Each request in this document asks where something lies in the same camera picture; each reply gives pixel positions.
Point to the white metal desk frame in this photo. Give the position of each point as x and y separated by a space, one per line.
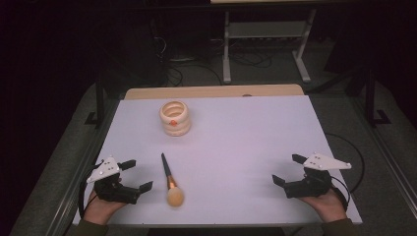
226 62

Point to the person's right hand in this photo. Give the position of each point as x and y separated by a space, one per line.
329 206

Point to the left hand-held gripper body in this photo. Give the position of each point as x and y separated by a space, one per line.
113 191

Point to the cream ribbed brush holder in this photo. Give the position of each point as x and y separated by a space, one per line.
175 126

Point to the person's left hand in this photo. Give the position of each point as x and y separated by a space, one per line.
100 211

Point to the black metal stand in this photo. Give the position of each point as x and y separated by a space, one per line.
100 105
370 98

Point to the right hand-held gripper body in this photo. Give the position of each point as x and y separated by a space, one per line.
309 187

